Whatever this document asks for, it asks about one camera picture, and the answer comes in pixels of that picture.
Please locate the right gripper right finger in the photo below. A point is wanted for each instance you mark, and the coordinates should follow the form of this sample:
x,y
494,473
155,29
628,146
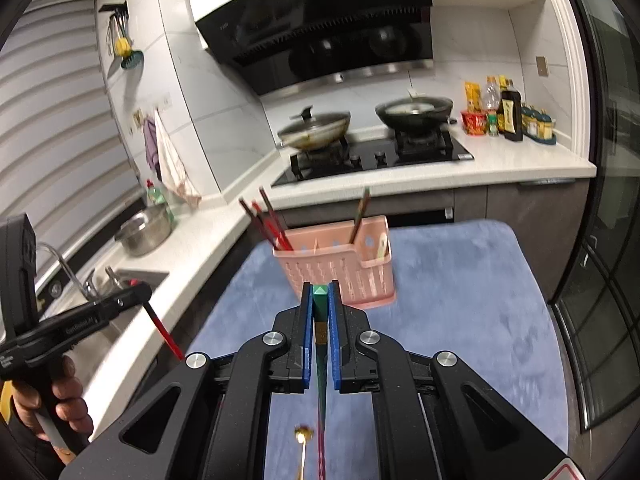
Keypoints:
x,y
336,332

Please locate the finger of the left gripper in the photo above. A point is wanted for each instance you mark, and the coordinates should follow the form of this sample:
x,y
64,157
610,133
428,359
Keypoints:
x,y
125,299

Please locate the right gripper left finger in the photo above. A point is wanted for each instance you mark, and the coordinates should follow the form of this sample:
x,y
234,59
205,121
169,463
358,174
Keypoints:
x,y
307,311

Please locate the bright red chopstick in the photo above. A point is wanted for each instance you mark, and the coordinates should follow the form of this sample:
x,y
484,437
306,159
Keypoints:
x,y
169,341

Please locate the white ceramic spoon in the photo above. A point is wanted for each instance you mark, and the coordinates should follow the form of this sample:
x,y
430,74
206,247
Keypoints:
x,y
382,246

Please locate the red chopstick black band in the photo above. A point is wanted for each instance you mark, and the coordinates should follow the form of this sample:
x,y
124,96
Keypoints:
x,y
264,218

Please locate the dark red chopstick gold band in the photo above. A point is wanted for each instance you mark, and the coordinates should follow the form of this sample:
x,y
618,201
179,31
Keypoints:
x,y
275,219

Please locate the gold flower spoon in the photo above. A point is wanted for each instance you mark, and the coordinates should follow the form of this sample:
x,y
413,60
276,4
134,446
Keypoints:
x,y
303,434

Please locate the dark maroon chopstick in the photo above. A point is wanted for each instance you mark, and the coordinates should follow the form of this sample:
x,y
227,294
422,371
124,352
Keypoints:
x,y
321,449

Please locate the person left hand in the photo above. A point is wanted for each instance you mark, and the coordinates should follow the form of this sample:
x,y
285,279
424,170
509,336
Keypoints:
x,y
50,405

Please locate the chrome sink faucet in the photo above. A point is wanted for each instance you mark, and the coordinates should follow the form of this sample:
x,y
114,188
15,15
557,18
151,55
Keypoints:
x,y
87,287

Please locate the steel sink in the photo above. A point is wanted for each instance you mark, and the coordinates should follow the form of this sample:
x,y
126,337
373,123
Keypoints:
x,y
88,337

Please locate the pink plastic utensil basket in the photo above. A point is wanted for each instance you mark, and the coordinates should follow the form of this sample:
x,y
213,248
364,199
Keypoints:
x,y
322,254

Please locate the steel mixing bowl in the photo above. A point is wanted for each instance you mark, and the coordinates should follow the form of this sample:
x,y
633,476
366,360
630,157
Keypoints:
x,y
145,230

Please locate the green dish soap bottle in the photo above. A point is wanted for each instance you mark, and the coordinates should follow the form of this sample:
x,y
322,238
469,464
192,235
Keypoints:
x,y
156,198

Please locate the hanging dish towel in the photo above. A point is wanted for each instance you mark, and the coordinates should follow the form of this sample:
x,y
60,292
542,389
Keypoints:
x,y
172,170

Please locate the window blinds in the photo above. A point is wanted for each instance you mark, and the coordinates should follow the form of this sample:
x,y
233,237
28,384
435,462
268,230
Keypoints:
x,y
63,162

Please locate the wok with glass lid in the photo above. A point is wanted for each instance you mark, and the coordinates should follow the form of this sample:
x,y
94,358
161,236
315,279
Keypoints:
x,y
308,131

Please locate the purple hanging cloth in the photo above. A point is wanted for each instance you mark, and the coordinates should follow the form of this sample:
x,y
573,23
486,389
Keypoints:
x,y
150,144

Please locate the black gas stove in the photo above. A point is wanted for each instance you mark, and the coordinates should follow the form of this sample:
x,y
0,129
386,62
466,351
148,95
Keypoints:
x,y
348,156

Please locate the black wok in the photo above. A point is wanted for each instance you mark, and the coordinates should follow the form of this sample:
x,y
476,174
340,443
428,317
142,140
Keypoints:
x,y
416,113

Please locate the red seasoning package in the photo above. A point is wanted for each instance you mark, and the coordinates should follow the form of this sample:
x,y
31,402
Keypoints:
x,y
474,123

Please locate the small green cap jar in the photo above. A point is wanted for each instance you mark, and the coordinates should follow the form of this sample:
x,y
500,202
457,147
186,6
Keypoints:
x,y
492,123

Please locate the yellow seasoning bag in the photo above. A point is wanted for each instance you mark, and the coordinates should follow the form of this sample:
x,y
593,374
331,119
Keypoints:
x,y
472,96

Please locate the dark soy sauce bottle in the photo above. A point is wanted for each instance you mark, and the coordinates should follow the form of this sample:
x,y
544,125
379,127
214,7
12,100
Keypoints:
x,y
511,105

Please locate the yellow green hanging brush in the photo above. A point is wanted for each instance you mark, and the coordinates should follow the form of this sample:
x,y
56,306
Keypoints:
x,y
120,46

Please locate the clear plastic bottle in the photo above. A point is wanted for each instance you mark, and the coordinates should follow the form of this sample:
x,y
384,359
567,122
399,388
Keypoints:
x,y
491,94

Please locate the spice jar rack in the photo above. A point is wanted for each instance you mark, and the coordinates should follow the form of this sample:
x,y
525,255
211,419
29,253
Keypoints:
x,y
538,125

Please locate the black range hood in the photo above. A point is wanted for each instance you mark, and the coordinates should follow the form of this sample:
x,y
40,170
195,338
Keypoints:
x,y
276,44

